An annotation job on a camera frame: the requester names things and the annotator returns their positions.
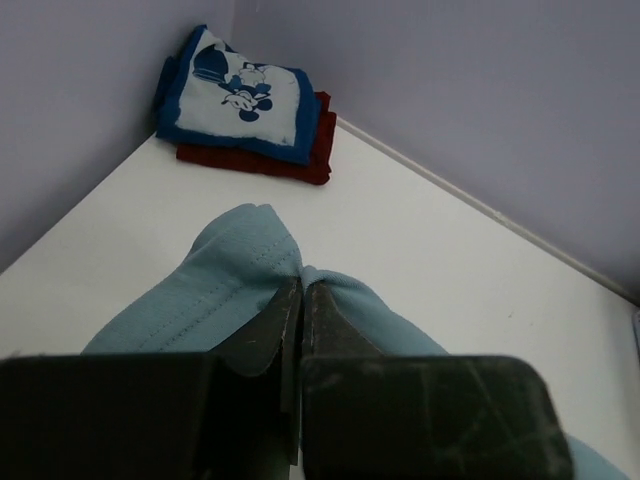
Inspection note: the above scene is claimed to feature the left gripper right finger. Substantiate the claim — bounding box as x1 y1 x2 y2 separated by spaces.
300 283 573 479

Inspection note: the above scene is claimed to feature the folded dark red t shirt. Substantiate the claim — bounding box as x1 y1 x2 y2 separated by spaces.
176 91 337 186

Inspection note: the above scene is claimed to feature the folded blue mickey t shirt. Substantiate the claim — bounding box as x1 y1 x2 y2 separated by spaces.
153 25 320 165

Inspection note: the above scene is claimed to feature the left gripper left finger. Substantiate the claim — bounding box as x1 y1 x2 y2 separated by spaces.
1 278 303 479

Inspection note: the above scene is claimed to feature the grey-blue t shirt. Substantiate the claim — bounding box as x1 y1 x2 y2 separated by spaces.
85 204 621 479

